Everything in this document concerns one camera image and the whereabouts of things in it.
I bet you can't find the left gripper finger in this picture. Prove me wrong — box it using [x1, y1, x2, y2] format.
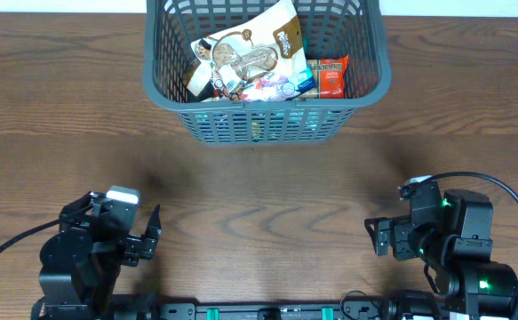
[145, 204, 162, 242]
[59, 193, 92, 220]

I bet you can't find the orange spaghetti pack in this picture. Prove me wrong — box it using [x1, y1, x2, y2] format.
[300, 56, 349, 99]

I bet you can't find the Kleenex tissue multipack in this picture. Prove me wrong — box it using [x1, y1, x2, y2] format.
[239, 68, 316, 101]

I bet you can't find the beige Pantree pouch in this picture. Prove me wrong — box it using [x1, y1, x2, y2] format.
[195, 77, 240, 102]
[182, 0, 309, 102]

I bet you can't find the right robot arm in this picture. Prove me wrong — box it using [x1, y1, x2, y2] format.
[364, 180, 518, 318]

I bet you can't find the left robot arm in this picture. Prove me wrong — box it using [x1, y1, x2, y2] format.
[31, 188, 162, 319]

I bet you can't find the grey plastic basket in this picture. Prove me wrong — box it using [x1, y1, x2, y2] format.
[143, 0, 392, 144]

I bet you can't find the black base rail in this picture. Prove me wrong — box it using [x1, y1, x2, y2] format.
[107, 291, 442, 320]

